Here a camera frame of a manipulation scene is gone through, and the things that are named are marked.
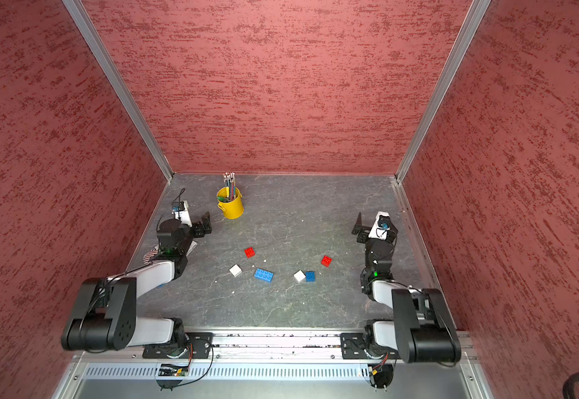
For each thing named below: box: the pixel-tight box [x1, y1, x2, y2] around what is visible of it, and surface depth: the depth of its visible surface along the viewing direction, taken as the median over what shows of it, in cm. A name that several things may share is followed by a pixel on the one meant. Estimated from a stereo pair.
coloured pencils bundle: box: [222, 172, 238, 202], surface depth 99 cm
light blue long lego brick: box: [253, 267, 275, 283], surface depth 89 cm
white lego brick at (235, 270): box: [228, 263, 243, 278], surface depth 91 cm
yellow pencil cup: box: [216, 186, 245, 221], surface depth 102 cm
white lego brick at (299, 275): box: [292, 269, 307, 282], surface depth 89 cm
